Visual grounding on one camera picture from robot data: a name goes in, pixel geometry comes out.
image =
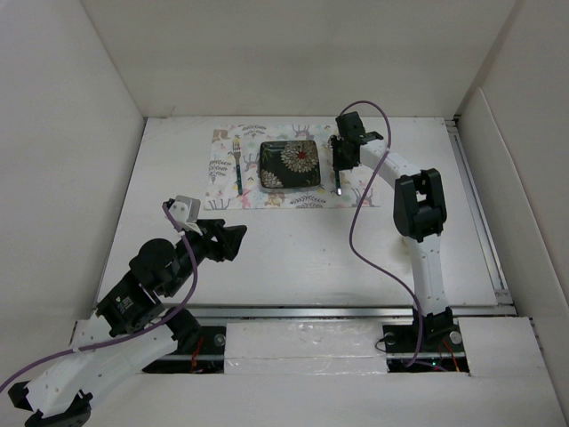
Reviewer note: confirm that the silver spoon teal handle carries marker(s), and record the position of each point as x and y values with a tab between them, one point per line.
336	173

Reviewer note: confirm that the black floral square plate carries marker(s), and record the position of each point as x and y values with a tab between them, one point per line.
289	165

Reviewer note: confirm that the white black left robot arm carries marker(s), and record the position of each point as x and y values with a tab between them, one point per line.
130	327

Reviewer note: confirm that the aluminium rail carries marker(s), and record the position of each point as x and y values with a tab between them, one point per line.
289	311
500	286

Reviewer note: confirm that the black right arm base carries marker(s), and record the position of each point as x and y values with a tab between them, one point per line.
445	354

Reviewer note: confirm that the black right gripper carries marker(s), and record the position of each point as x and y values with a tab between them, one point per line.
339	163

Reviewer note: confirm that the aluminium rail front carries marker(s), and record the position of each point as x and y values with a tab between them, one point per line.
289	311

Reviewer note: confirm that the aluminium rail right side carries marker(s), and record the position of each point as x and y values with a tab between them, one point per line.
500	286

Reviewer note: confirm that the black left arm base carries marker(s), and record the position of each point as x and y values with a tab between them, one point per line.
205	357

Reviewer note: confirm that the floral patterned cloth placemat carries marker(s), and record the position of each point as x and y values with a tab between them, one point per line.
221	192

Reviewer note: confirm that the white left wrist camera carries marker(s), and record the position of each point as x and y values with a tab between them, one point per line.
182	212

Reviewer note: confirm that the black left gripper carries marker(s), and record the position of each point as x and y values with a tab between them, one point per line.
228	237

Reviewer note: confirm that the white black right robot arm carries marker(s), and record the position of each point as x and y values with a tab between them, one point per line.
419	214

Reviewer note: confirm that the silver fork teal handle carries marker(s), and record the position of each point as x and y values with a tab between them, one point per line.
236	151

